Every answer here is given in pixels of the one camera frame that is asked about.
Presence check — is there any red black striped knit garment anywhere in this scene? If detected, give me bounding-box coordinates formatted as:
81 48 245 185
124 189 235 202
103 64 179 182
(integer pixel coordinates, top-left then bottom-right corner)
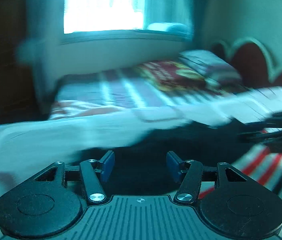
73 117 282 221

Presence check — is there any bright window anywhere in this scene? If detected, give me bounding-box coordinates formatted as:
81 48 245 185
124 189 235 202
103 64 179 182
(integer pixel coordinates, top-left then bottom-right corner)
64 0 145 34

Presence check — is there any red scalloped headboard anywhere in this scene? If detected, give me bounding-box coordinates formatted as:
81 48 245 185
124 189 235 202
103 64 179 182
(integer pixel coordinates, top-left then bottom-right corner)
209 37 282 88

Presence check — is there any white patterned bed sheet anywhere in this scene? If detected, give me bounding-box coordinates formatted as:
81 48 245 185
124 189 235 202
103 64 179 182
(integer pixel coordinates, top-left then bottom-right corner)
0 87 282 237

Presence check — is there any dark wooden wardrobe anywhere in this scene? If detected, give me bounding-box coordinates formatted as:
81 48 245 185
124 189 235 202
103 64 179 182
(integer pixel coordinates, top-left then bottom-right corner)
0 0 39 123

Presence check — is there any right teal curtain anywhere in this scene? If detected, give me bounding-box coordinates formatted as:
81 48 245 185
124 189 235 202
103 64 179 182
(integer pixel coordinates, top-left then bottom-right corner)
189 0 208 46

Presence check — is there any striped purple bed sheet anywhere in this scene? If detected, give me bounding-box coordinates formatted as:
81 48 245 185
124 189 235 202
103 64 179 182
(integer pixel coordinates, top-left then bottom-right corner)
49 69 182 120

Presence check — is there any left grey curtain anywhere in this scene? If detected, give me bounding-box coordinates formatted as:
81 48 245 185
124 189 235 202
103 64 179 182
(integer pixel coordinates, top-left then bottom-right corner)
16 0 63 113

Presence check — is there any striped grey pillow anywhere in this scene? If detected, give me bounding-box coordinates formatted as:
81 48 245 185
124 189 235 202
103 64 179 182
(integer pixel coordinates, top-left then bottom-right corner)
178 50 242 87

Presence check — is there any red yellow patterned blanket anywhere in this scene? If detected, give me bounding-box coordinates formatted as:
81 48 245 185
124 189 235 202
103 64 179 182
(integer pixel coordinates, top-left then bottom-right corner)
134 61 218 92

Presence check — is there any light bundle on windowsill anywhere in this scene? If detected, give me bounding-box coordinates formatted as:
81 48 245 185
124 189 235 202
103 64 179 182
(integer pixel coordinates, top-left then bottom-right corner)
147 22 189 34

